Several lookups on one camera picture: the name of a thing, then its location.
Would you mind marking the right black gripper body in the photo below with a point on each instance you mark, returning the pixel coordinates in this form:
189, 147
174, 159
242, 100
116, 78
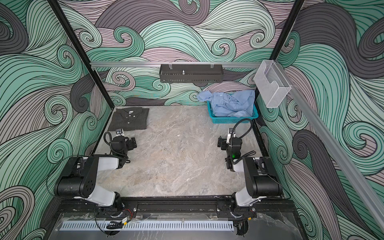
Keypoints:
224, 144

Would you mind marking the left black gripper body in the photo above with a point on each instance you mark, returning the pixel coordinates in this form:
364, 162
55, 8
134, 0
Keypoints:
130, 144

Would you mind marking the dark grey pinstripe shirt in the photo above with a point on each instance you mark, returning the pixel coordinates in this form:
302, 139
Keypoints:
129, 119

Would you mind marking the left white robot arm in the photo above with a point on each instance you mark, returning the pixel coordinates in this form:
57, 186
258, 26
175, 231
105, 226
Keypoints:
78, 179

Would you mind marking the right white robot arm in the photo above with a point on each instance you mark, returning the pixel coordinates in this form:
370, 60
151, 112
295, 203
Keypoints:
260, 183

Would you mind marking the teal plastic basket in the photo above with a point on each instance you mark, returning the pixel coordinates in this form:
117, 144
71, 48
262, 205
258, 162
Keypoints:
229, 120

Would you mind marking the light blue shirt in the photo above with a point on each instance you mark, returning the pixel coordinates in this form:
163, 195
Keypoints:
239, 104

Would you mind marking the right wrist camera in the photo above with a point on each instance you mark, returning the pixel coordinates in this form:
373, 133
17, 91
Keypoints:
231, 134

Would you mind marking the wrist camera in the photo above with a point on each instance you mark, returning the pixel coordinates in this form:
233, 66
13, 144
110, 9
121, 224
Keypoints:
231, 134
120, 132

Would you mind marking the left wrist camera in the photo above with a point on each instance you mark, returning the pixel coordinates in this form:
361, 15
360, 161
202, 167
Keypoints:
120, 132

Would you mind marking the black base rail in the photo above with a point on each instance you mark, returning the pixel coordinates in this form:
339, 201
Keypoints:
220, 206

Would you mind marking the clear plastic wall bin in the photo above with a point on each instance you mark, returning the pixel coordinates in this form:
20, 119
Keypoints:
272, 82

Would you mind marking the black perforated wall tray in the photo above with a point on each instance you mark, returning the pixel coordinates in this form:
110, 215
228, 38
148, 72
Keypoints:
191, 74

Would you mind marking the aluminium back rail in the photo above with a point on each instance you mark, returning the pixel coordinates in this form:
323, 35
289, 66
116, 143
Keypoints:
141, 64

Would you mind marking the aluminium rail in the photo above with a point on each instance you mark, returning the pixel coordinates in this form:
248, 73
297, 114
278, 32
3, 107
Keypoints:
307, 102
141, 64

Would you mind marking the aluminium right rail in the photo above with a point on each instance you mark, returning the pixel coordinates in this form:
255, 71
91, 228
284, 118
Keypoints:
307, 102

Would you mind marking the white slotted cable duct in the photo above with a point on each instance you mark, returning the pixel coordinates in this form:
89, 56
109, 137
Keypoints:
182, 225

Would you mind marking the black left corner post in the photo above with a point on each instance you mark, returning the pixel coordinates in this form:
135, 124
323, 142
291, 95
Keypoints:
55, 6

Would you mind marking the black corner post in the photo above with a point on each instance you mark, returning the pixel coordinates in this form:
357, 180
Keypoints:
287, 28
55, 6

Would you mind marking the black right corner post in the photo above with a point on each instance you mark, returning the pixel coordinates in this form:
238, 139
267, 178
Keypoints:
287, 28

